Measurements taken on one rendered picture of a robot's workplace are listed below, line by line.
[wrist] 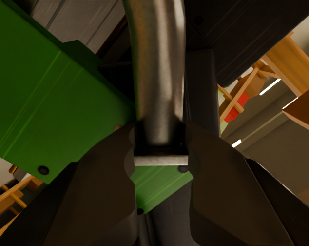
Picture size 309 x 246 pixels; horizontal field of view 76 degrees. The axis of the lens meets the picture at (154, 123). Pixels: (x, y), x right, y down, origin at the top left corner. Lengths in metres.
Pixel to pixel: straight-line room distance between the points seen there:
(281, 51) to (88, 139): 0.87
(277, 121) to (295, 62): 6.73
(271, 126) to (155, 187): 7.51
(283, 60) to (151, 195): 0.84
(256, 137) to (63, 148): 7.59
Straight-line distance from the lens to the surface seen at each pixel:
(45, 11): 0.53
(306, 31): 9.79
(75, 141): 0.17
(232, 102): 3.41
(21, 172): 0.41
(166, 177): 0.18
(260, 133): 7.68
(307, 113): 0.65
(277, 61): 0.95
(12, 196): 5.97
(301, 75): 0.99
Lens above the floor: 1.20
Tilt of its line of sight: 4 degrees up
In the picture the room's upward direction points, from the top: 135 degrees clockwise
